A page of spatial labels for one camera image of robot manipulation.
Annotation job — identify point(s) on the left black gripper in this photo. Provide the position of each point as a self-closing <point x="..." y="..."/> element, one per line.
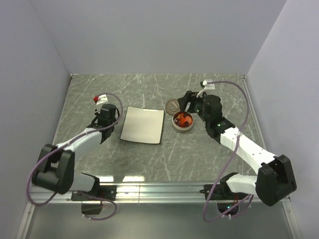
<point x="98" y="115"/>

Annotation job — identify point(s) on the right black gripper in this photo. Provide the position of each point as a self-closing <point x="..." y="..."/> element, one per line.
<point x="188" y="97"/>

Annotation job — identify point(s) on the orange chicken leg piece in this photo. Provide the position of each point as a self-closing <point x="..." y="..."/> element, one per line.
<point x="179" y="119"/>

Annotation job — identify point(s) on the round metal lunch tin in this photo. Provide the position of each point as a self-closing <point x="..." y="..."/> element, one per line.
<point x="182" y="129"/>

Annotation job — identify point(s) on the orange shrimp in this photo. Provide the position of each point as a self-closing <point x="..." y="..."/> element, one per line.
<point x="187" y="121"/>

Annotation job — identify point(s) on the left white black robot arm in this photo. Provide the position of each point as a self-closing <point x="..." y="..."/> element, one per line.
<point x="55" y="169"/>

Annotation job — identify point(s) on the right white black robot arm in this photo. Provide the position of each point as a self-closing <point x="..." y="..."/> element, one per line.
<point x="274" y="177"/>

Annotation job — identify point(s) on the round taupe lid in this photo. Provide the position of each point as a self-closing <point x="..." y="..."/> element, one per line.
<point x="172" y="107"/>

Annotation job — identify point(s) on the white square plate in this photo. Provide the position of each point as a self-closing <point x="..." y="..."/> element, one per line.
<point x="142" y="125"/>

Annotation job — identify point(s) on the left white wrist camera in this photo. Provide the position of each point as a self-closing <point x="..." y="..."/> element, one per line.
<point x="101" y="99"/>

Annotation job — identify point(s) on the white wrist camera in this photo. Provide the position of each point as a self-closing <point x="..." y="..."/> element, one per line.
<point x="207" y="88"/>
<point x="101" y="99"/>

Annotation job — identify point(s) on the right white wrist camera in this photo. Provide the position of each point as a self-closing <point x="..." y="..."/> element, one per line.
<point x="207" y="88"/>

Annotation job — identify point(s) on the aluminium front rail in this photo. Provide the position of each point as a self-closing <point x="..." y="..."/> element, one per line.
<point x="136" y="192"/>

